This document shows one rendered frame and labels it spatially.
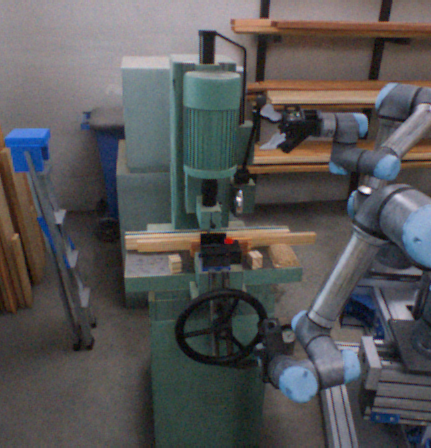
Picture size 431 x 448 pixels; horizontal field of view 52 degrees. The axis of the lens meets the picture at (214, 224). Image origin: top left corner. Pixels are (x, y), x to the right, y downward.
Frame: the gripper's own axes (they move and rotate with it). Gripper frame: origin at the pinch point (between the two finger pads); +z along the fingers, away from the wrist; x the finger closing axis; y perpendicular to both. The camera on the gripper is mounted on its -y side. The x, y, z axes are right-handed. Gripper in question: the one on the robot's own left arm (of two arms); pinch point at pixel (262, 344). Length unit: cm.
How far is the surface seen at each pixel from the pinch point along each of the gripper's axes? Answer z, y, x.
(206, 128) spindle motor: -1, -65, -14
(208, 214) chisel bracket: 16.9, -40.8, -12.3
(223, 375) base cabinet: 37.9, 19.1, -6.7
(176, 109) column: 22, -78, -21
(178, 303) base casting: 20.7, -11.2, -23.4
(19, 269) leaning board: 138, -22, -108
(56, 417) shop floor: 82, 44, -77
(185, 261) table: 21.5, -25.2, -20.4
